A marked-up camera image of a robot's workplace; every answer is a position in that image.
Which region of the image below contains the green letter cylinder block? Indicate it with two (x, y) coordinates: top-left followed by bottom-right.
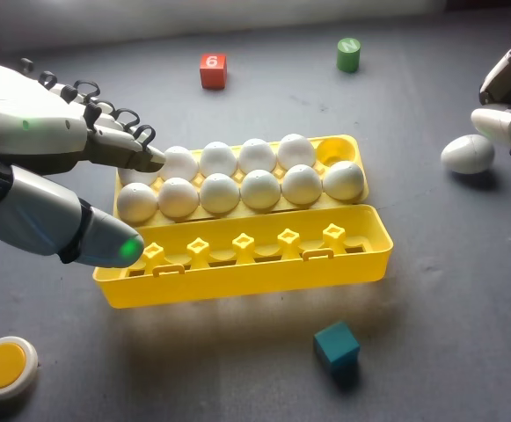
(336, 37), (362, 74)

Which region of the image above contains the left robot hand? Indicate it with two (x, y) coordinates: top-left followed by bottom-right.
(0, 56), (167, 269)

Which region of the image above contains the yellow plastic egg carton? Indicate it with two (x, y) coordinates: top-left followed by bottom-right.
(91, 134), (394, 310)

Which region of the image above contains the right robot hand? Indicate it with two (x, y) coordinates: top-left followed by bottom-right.
(470, 28), (511, 160)

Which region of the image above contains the teal cube block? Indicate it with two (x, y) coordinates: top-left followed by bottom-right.
(312, 320), (361, 378)

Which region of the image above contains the white toy egg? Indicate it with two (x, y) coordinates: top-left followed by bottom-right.
(199, 141), (239, 178)
(117, 169), (159, 186)
(440, 134), (496, 175)
(237, 138), (279, 174)
(276, 133), (317, 171)
(281, 164), (324, 206)
(322, 160), (366, 202)
(239, 169), (281, 210)
(160, 145), (200, 182)
(157, 177), (201, 220)
(199, 172), (241, 215)
(117, 181), (158, 223)

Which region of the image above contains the grey table cloth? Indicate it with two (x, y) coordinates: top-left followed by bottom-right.
(0, 12), (511, 422)

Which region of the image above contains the yellow button with white rim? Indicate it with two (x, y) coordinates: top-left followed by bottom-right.
(0, 336), (40, 400)

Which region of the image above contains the red number cube block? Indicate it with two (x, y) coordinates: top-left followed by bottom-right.
(199, 53), (229, 91)

